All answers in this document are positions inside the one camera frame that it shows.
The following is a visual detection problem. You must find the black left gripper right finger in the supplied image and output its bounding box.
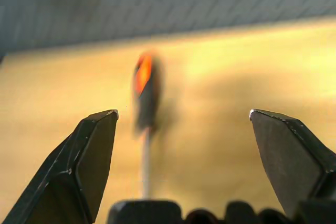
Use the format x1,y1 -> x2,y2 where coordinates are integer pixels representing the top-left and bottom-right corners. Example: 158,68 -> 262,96
248,108 -> 336,218

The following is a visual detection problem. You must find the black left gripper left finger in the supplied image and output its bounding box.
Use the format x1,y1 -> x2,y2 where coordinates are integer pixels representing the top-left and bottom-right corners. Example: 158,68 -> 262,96
0,109 -> 120,224

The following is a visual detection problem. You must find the black orange handled screwdriver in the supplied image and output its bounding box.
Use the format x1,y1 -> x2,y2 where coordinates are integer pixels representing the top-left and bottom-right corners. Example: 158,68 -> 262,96
132,50 -> 165,199

